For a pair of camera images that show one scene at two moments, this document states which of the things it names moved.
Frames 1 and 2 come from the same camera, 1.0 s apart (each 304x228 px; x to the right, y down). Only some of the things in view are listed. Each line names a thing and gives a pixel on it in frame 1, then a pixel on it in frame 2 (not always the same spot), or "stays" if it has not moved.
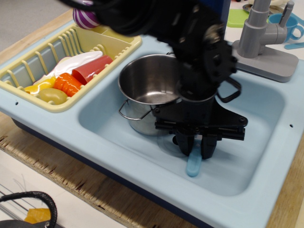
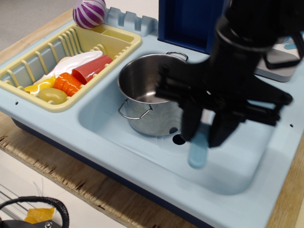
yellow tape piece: [35, 215] stays
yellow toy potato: [55, 96] stays
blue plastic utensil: [294, 46] -> [290, 46]
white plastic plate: [66, 65] stays
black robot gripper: [207, 119] -> [228, 82]
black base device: [20, 223] stays
